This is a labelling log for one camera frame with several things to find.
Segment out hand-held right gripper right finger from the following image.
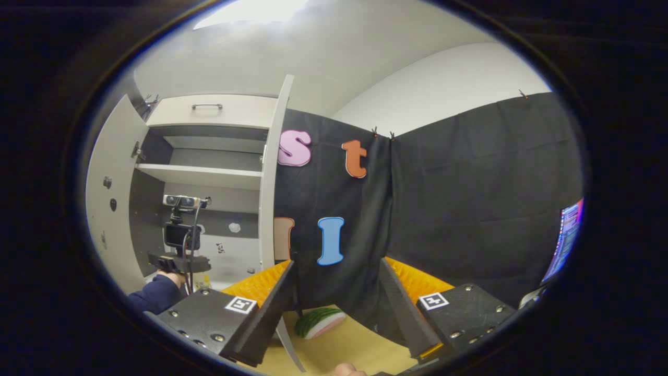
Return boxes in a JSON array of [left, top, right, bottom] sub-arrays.
[[378, 257, 517, 365]]

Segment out black backdrop cloth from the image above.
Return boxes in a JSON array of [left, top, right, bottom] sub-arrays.
[[272, 91, 584, 335]]

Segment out toy watermelon slice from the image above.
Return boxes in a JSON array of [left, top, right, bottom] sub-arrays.
[[295, 307, 347, 340]]

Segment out white and grey cabinet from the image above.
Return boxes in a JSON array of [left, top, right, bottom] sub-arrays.
[[128, 94, 280, 293]]

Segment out white cabinet shelf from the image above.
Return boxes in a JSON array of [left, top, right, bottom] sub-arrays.
[[136, 163, 263, 191]]

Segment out black cable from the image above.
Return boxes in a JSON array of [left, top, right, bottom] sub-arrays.
[[185, 196, 212, 296]]

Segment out white cabinet door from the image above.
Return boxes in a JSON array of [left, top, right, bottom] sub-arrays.
[[85, 94, 149, 296], [258, 75, 307, 373]]

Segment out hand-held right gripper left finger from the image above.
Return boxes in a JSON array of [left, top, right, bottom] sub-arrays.
[[157, 260, 295, 368]]

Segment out open laptop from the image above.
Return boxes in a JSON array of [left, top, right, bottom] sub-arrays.
[[519, 197, 585, 309]]

